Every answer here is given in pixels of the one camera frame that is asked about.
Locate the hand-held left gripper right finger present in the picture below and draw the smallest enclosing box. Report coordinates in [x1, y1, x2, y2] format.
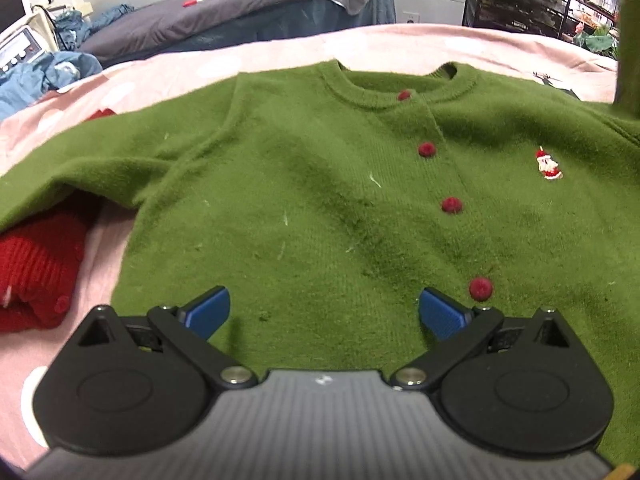
[389, 287, 574, 391]

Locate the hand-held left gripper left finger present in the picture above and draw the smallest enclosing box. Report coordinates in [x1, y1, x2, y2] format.
[75, 286, 260, 391]

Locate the green knit cardigan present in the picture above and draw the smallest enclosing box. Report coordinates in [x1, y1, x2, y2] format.
[0, 59, 640, 466]

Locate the red knit sweater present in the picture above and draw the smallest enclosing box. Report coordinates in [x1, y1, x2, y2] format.
[0, 200, 101, 333]

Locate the pink polka dot blanket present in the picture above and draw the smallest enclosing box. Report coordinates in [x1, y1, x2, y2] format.
[0, 24, 621, 471]

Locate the grey massage bed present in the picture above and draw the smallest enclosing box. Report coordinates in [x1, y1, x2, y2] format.
[80, 0, 351, 68]

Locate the large blue bedsheet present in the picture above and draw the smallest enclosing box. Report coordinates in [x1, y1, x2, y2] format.
[0, 50, 103, 121]

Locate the small blue cloth pile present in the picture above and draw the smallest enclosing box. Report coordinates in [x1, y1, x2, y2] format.
[52, 4, 136, 48]

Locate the green plant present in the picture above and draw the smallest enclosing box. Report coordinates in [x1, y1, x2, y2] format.
[575, 20, 621, 59]

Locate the black storage rack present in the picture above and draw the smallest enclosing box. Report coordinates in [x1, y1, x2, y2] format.
[462, 0, 631, 43]

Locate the white machine with monitor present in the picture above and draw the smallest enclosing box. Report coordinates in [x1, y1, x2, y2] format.
[0, 0, 56, 73]

